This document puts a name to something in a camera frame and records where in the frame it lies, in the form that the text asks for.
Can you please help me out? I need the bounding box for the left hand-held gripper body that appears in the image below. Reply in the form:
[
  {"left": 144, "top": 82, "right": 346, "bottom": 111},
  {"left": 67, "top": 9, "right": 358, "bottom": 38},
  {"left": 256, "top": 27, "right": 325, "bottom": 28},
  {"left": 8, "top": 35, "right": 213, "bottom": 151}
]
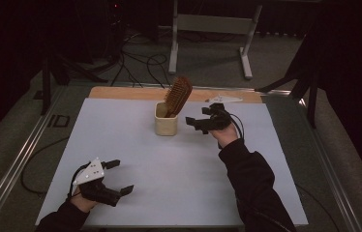
[{"left": 72, "top": 157, "right": 123, "bottom": 208}]

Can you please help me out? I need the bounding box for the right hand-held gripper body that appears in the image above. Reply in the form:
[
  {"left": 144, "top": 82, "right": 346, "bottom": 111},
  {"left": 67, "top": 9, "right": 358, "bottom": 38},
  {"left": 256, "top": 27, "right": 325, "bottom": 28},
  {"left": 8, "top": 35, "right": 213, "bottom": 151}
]
[{"left": 196, "top": 94, "right": 245, "bottom": 135}]

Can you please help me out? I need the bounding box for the beige square cup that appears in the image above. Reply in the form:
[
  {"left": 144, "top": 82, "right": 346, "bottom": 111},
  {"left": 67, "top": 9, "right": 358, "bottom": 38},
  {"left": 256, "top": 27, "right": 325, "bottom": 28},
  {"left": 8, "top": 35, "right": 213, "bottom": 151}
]
[{"left": 154, "top": 101, "right": 179, "bottom": 137}]

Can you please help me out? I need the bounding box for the brown wooden hairbrush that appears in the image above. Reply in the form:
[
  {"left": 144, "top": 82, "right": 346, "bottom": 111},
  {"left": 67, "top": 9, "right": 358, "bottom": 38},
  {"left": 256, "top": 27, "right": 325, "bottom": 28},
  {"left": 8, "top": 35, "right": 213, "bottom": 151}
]
[{"left": 163, "top": 75, "right": 194, "bottom": 119}]

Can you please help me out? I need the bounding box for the person's right hand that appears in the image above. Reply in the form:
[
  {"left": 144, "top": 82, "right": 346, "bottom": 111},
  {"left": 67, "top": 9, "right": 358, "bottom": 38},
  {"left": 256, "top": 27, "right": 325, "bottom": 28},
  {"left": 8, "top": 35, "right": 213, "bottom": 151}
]
[{"left": 208, "top": 123, "right": 241, "bottom": 150}]

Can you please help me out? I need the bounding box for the person's left hand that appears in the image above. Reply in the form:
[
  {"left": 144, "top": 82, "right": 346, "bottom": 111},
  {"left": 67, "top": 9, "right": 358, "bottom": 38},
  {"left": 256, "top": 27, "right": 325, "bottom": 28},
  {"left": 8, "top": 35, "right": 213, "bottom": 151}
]
[{"left": 69, "top": 188, "right": 100, "bottom": 214}]

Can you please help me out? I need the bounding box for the white table mat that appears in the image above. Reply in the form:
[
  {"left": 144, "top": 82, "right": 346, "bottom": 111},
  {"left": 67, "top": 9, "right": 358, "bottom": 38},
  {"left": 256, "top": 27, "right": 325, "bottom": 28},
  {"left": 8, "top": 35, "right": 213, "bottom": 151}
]
[{"left": 35, "top": 97, "right": 309, "bottom": 228}]

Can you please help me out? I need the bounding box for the black metal stand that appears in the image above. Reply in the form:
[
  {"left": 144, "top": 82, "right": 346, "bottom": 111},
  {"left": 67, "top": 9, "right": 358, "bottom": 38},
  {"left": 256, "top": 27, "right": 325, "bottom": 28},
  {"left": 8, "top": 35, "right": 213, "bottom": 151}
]
[
  {"left": 40, "top": 52, "right": 109, "bottom": 116},
  {"left": 255, "top": 30, "right": 319, "bottom": 130}
]

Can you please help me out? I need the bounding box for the dark equipment rack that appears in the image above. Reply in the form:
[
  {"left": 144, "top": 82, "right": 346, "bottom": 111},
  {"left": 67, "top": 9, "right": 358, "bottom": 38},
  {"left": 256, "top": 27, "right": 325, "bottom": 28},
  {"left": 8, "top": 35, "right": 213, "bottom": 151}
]
[{"left": 72, "top": 0, "right": 129, "bottom": 66}]

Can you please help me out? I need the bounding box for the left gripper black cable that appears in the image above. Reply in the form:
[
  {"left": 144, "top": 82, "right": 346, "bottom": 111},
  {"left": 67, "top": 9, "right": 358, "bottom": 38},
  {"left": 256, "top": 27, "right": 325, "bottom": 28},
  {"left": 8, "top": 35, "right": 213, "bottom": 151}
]
[{"left": 67, "top": 162, "right": 91, "bottom": 199}]

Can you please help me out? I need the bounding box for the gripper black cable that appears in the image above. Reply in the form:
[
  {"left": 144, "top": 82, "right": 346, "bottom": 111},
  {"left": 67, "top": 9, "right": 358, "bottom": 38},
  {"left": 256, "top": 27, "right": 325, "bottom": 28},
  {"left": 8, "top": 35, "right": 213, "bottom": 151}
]
[
  {"left": 229, "top": 111, "right": 246, "bottom": 140},
  {"left": 67, "top": 162, "right": 91, "bottom": 199}
]

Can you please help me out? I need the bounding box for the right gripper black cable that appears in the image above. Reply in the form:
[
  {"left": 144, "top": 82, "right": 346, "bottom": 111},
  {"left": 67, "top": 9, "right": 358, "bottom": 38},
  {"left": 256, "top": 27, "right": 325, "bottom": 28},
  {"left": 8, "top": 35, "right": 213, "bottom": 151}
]
[{"left": 229, "top": 111, "right": 246, "bottom": 140}]

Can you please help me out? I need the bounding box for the aluminium rail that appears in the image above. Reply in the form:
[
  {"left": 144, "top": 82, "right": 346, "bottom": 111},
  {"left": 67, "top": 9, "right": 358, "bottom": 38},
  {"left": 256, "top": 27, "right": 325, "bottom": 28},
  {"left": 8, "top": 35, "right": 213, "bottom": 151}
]
[
  {"left": 296, "top": 96, "right": 362, "bottom": 232},
  {"left": 0, "top": 85, "right": 67, "bottom": 232},
  {"left": 69, "top": 80, "right": 292, "bottom": 97}
]

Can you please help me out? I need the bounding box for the black looped floor cable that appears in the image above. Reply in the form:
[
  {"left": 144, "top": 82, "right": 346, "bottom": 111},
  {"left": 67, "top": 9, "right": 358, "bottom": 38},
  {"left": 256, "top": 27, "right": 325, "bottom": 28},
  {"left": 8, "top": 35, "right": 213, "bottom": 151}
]
[{"left": 145, "top": 53, "right": 173, "bottom": 90}]

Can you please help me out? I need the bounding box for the white metal table frame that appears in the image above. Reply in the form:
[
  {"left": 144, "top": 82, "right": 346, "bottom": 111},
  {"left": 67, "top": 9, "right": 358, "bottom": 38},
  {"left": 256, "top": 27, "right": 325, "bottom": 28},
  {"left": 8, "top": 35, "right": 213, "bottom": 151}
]
[{"left": 167, "top": 0, "right": 263, "bottom": 80}]

